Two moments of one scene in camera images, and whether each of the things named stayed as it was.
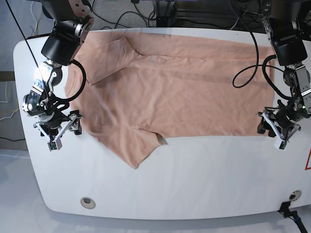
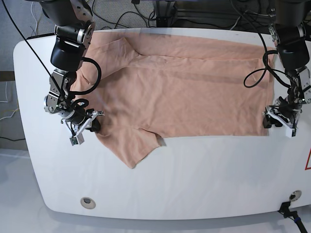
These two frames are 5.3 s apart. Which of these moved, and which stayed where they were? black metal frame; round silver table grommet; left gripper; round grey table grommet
Moved: left gripper
Stayed: round grey table grommet; black metal frame; round silver table grommet
